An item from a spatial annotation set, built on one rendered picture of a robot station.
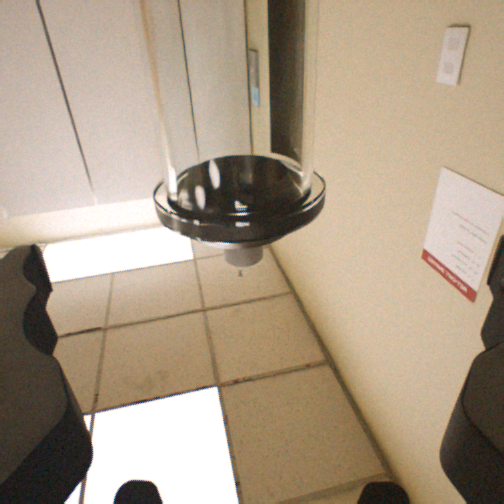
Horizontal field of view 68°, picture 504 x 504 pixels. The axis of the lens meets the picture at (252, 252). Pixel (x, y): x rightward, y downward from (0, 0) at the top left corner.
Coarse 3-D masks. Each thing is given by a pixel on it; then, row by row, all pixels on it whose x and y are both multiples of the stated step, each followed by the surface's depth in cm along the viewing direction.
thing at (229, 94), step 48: (144, 0) 16; (192, 0) 15; (240, 0) 15; (288, 0) 16; (144, 48) 17; (192, 48) 16; (240, 48) 16; (288, 48) 16; (192, 96) 17; (240, 96) 17; (288, 96) 18; (192, 144) 18; (240, 144) 18; (288, 144) 19; (192, 192) 20; (240, 192) 19; (288, 192) 20; (240, 240) 20
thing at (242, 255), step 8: (272, 240) 22; (224, 248) 22; (232, 248) 22; (240, 248) 22; (248, 248) 25; (256, 248) 25; (224, 256) 26; (232, 256) 25; (240, 256) 25; (248, 256) 25; (256, 256) 25; (232, 264) 26; (240, 264) 25; (248, 264) 25
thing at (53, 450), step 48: (0, 288) 9; (48, 288) 11; (0, 336) 7; (48, 336) 9; (0, 384) 6; (48, 384) 6; (0, 432) 6; (48, 432) 6; (0, 480) 5; (48, 480) 6
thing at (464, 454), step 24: (480, 336) 9; (480, 360) 6; (480, 384) 6; (456, 408) 6; (480, 408) 6; (456, 432) 6; (480, 432) 5; (456, 456) 6; (480, 456) 5; (456, 480) 6; (480, 480) 5
